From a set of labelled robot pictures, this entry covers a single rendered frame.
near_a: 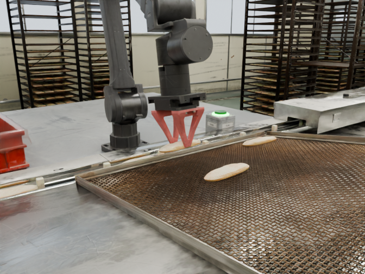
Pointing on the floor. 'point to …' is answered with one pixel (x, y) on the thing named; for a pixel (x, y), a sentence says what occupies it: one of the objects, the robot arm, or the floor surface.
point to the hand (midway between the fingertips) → (180, 141)
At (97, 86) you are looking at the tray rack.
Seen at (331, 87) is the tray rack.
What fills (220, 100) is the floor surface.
